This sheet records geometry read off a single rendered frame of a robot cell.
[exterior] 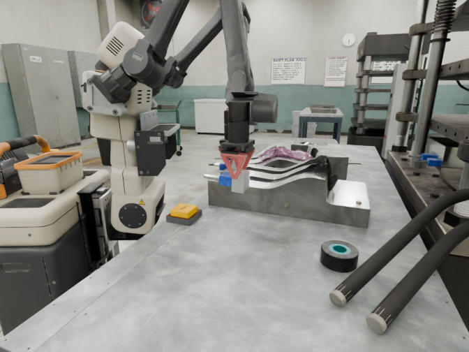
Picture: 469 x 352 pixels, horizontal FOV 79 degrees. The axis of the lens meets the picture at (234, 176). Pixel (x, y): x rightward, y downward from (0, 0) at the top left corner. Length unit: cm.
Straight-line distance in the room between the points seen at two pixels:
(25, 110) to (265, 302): 631
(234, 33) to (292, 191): 47
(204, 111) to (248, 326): 752
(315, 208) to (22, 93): 615
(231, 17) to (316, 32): 744
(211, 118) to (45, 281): 698
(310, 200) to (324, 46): 744
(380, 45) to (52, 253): 518
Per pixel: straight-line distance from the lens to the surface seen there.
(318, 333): 55
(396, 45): 554
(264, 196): 91
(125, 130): 110
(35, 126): 653
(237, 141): 75
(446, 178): 147
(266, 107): 73
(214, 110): 781
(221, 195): 96
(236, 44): 81
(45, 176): 122
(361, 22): 832
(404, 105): 213
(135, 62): 88
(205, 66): 883
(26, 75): 651
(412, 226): 75
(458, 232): 80
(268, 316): 56
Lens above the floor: 118
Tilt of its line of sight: 17 degrees down
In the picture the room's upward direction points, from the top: straight up
